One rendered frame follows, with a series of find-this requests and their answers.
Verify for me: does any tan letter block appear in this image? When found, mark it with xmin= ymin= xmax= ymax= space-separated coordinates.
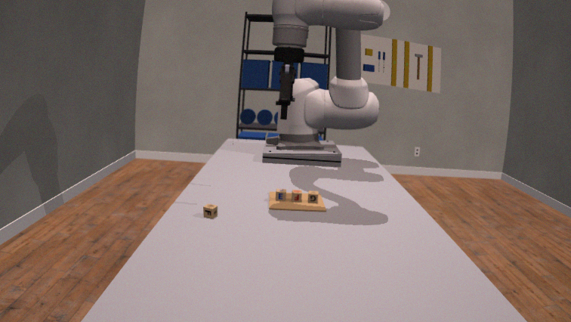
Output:
xmin=203 ymin=204 xmax=218 ymax=218
xmin=276 ymin=189 xmax=286 ymax=201
xmin=307 ymin=190 xmax=319 ymax=203
xmin=292 ymin=190 xmax=302 ymax=203

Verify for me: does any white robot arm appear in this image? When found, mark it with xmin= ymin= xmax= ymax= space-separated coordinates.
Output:
xmin=266 ymin=0 xmax=384 ymax=150

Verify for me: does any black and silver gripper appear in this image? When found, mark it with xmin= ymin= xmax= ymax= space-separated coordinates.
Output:
xmin=274 ymin=47 xmax=304 ymax=135

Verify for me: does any tan flat mat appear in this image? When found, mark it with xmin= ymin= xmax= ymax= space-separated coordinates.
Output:
xmin=269 ymin=191 xmax=326 ymax=212

